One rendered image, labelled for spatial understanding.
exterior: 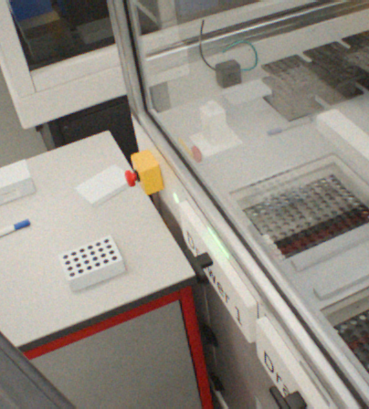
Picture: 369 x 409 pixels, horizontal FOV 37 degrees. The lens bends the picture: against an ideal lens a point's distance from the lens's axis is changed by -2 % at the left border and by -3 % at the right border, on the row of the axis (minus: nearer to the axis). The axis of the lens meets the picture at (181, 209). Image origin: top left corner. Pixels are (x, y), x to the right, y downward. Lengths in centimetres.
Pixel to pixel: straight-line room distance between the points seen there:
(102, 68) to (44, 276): 66
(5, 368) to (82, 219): 102
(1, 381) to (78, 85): 134
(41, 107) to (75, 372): 76
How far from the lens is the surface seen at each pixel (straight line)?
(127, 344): 130
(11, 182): 147
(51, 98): 164
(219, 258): 98
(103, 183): 142
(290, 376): 85
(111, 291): 119
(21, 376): 37
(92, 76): 164
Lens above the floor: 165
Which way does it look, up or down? 42 degrees down
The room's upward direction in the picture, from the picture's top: 10 degrees counter-clockwise
